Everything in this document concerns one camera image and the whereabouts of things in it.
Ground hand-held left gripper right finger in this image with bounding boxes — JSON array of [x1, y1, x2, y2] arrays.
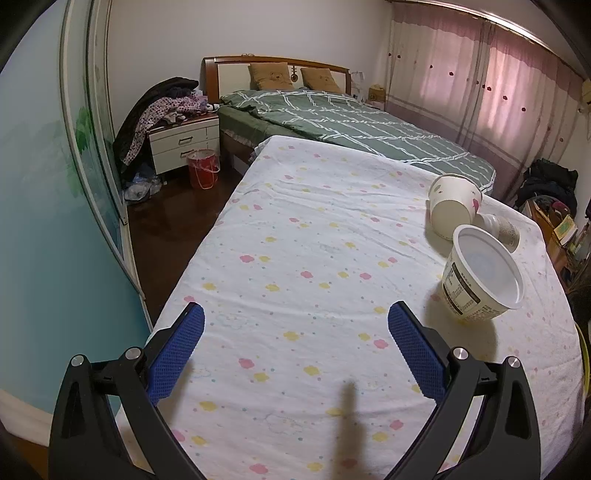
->
[[385, 301, 542, 480]]

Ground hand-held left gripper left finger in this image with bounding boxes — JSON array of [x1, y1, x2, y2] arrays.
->
[[48, 302, 206, 480]]

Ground white paper cup near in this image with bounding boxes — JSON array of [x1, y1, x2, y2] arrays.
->
[[442, 224, 526, 324]]

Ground white paper cup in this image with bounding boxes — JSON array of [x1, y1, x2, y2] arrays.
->
[[428, 174, 484, 241], [442, 224, 526, 324]]

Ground small clear plastic bottle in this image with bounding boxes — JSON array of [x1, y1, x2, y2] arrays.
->
[[475, 213, 522, 253]]

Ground crumpled plastic bags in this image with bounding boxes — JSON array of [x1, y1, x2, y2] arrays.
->
[[122, 170, 165, 205]]

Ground yellow-rimmed waste bin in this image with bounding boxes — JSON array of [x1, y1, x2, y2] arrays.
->
[[577, 323, 591, 393]]

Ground red bucket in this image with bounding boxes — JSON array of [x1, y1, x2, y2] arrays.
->
[[186, 149, 221, 189]]

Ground stack of books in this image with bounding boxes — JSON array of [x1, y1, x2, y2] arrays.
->
[[551, 213, 579, 246]]

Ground glass sliding wardrobe door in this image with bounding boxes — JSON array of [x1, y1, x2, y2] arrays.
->
[[0, 0, 154, 416]]

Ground white nightstand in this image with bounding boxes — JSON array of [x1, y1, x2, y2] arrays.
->
[[147, 114, 221, 175]]

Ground pile of dark clothes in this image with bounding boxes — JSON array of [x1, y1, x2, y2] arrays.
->
[[515, 158, 580, 214]]

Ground bed with green duvet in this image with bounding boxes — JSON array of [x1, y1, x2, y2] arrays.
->
[[218, 88, 497, 192]]

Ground pile of patterned clothes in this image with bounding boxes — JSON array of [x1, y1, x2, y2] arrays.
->
[[113, 76, 218, 172]]

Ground pink striped curtain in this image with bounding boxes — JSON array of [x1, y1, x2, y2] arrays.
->
[[385, 4, 591, 204]]

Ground wooden bed headboard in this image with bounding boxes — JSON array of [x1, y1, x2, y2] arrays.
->
[[201, 55, 352, 104]]

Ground brown pillow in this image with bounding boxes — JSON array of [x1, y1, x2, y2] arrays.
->
[[300, 67, 344, 93], [248, 62, 295, 92]]

